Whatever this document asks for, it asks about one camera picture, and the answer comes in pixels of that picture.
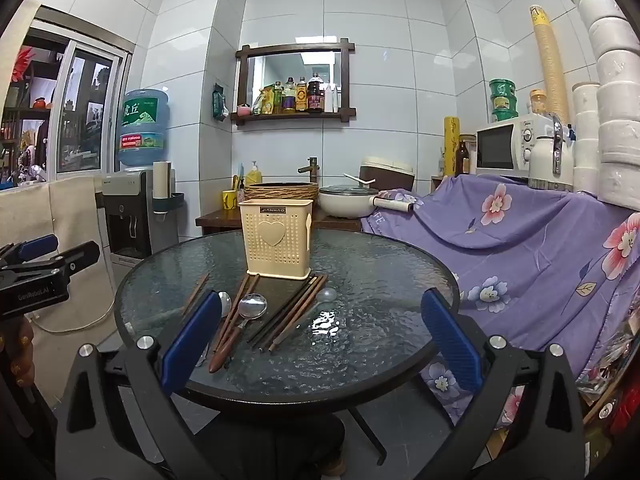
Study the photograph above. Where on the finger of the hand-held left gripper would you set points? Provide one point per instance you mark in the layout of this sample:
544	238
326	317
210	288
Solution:
37	246
82	256

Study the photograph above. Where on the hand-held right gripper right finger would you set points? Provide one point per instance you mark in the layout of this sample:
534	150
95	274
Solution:
450	342

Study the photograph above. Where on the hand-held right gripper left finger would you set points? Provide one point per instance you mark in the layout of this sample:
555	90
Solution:
190	345

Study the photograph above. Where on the brown wooden chopstick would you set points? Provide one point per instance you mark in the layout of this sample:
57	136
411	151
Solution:
254	285
235	310
300	305
314	291
195	294

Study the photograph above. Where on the cream plastic utensil holder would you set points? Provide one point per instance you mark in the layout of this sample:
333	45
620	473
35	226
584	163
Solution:
275	240

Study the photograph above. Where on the person's left hand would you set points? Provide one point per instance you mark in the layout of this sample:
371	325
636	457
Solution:
17	352

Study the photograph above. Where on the grey water dispenser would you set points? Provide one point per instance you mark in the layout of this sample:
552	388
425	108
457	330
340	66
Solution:
127	210

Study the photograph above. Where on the dark chopstick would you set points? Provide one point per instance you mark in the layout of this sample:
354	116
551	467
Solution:
280	312
289	314

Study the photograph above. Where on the teal cup holder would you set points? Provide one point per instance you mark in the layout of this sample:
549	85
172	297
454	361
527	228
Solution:
172	205

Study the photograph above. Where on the white paper cup tube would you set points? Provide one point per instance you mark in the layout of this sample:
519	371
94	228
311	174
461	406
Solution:
161	180

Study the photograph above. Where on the purple floral cloth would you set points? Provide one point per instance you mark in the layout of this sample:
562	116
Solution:
525	260

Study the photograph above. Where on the wooden counter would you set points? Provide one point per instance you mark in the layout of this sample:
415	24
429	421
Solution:
215	220

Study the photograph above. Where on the blue water jug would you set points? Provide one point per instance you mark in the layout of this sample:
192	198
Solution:
142	130

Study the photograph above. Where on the person's leg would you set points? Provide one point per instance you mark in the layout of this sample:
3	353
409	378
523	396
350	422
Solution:
305	440

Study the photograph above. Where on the yellow cup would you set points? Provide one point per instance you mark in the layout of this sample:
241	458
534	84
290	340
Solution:
230	200

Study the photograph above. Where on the small pump bottle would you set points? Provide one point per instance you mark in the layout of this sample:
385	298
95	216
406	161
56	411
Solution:
242	191

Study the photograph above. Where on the white pot with lid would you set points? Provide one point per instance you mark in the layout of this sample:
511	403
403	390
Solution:
342	202

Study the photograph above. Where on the small clear bottle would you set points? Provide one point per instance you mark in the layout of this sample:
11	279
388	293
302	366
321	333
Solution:
440	164

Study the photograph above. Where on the brown and white rice cooker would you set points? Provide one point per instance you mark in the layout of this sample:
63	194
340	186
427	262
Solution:
392	172

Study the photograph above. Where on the woven basin sink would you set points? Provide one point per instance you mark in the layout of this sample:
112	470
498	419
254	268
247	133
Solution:
282	191

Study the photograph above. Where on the blue toothbrush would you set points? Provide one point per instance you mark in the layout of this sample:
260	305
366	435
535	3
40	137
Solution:
240	170

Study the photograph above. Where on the yellow soap bottle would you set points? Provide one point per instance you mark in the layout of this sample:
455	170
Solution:
253	176

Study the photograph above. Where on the brown glass bottle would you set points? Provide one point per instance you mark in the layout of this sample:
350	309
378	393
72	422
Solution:
463	160

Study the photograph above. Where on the red flower decoration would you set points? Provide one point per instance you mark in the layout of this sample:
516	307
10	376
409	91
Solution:
22	62

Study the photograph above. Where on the white rice ladle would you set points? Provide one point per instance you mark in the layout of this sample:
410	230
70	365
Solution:
357	179

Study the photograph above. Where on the yellow cling film roll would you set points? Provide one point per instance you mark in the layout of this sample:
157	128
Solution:
451	145

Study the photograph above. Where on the white microwave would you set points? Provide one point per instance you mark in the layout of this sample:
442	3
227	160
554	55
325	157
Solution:
500	147

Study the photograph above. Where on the white electric kettle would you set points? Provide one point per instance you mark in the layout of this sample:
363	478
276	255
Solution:
547	160

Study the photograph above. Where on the bronze faucet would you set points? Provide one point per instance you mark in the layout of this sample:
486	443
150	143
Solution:
312	167

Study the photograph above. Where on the pink bowl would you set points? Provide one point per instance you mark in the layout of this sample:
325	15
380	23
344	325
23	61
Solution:
244	109

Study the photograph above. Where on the yellow snack packet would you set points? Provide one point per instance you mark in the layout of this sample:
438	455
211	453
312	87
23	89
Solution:
262	102

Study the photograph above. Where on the green oil bottle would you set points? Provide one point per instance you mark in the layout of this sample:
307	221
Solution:
276	99

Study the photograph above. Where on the yellow lid jar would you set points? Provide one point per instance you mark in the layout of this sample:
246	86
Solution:
538	102

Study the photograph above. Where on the purple label bottle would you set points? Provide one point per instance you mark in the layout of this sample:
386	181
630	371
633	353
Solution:
289	97

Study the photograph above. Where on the yellow label bottle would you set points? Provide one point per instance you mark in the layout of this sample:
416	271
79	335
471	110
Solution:
301	96

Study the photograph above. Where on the white plastic bottle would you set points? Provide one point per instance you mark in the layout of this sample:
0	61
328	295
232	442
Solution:
329	99

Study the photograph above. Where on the dark soy sauce bottle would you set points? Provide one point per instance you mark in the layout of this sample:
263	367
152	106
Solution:
315	94

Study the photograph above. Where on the stack of yellow paper cups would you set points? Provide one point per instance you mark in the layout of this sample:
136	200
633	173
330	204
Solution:
550	65

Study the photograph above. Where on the wooden framed mirror shelf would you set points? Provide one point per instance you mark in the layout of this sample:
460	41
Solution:
295	49

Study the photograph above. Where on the tall stack of white bowls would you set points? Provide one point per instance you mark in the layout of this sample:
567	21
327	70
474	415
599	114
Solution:
615	90

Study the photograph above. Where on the sliding window frame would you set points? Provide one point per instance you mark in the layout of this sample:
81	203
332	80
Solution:
85	100

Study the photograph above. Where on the green wall packet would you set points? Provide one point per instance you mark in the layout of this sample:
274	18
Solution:
218	102

